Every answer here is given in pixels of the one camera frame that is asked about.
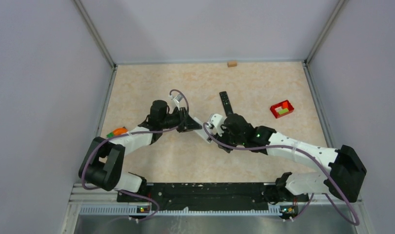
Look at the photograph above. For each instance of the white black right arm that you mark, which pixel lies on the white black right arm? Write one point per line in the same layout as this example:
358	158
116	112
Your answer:
339	172

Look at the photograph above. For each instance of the orange green object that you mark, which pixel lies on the orange green object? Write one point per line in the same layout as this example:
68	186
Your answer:
117	132

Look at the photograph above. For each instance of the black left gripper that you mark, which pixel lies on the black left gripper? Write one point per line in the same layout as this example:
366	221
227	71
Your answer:
187	123

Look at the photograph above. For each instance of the black remote control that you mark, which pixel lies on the black remote control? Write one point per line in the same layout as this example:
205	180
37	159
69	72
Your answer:
226	103

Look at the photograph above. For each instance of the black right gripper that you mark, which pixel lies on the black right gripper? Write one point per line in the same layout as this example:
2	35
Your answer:
222	138

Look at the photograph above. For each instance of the small wooden block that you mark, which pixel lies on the small wooden block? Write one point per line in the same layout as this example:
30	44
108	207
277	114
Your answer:
231	64

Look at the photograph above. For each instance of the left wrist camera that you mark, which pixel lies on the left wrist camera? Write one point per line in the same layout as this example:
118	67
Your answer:
175	101

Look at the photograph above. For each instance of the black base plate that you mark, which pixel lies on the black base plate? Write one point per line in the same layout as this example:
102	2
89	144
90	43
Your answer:
256	196

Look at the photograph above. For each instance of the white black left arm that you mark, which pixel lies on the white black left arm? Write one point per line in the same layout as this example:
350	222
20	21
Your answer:
102	165

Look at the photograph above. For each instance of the white remote control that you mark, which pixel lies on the white remote control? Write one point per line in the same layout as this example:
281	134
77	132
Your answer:
201	132

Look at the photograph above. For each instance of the aluminium frame rail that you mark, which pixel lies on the aluminium frame rail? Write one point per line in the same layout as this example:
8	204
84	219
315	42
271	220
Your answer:
116	202

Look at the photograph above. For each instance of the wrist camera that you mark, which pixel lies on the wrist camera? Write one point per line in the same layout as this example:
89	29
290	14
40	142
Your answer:
215	121
175	101

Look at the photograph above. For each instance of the green block in bin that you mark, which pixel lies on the green block in bin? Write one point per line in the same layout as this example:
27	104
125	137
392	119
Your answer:
282	111

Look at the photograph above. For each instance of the red plastic bin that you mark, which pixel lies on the red plastic bin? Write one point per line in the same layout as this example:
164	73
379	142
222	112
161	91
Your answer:
281	105

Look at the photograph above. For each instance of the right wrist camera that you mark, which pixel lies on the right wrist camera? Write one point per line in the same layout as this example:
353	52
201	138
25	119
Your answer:
215	121

